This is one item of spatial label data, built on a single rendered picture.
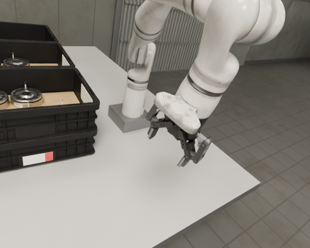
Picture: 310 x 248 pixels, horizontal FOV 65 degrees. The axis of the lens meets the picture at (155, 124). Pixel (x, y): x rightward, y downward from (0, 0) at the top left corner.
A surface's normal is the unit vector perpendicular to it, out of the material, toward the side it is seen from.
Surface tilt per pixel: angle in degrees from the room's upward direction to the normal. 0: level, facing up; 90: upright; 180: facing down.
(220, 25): 103
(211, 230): 0
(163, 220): 0
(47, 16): 90
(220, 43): 110
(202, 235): 0
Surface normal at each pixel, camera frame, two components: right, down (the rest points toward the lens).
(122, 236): 0.21, -0.82
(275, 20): 0.43, 0.38
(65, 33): 0.57, 0.54
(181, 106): 0.36, -0.68
